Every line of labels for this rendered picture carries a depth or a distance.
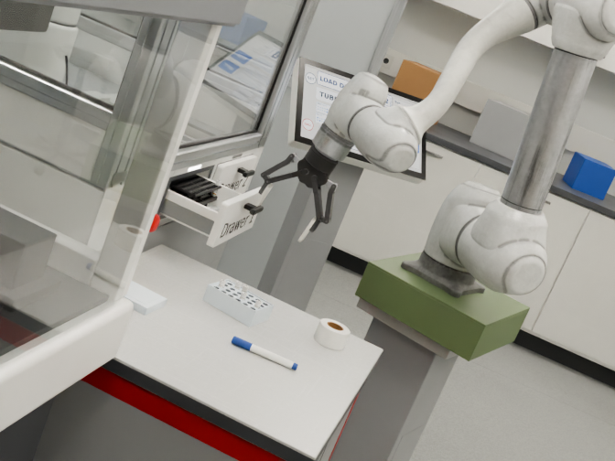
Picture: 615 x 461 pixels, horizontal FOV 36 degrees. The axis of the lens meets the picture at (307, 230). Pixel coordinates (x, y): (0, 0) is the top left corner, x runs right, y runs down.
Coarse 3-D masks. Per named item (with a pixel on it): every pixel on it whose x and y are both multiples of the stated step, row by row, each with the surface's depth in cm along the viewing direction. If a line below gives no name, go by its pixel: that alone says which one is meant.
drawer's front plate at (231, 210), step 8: (248, 192) 229; (256, 192) 232; (232, 200) 217; (240, 200) 220; (248, 200) 227; (256, 200) 235; (224, 208) 212; (232, 208) 216; (240, 208) 223; (224, 216) 213; (232, 216) 220; (240, 216) 226; (216, 224) 213; (224, 224) 216; (240, 224) 229; (248, 224) 237; (216, 232) 214; (232, 232) 226; (240, 232) 233; (208, 240) 215; (216, 240) 215; (224, 240) 222
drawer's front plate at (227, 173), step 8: (232, 160) 255; (240, 160) 258; (248, 160) 264; (256, 160) 272; (224, 168) 245; (232, 168) 253; (248, 168) 267; (216, 176) 245; (224, 176) 248; (232, 176) 256; (240, 176) 263; (224, 184) 252; (240, 184) 266; (240, 192) 270
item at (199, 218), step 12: (168, 192) 217; (228, 192) 239; (168, 204) 217; (180, 204) 217; (192, 204) 216; (216, 204) 240; (168, 216) 218; (180, 216) 217; (192, 216) 216; (204, 216) 216; (216, 216) 215; (192, 228) 217; (204, 228) 216
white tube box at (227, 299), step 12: (216, 288) 198; (228, 288) 201; (240, 288) 204; (204, 300) 199; (216, 300) 198; (228, 300) 197; (240, 300) 198; (252, 300) 200; (264, 300) 202; (228, 312) 197; (240, 312) 196; (252, 312) 194; (264, 312) 199; (252, 324) 196
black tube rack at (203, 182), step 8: (192, 176) 235; (176, 184) 222; (184, 184) 225; (192, 184) 228; (200, 184) 231; (208, 184) 234; (176, 192) 227; (184, 192) 220; (200, 200) 229; (208, 200) 231
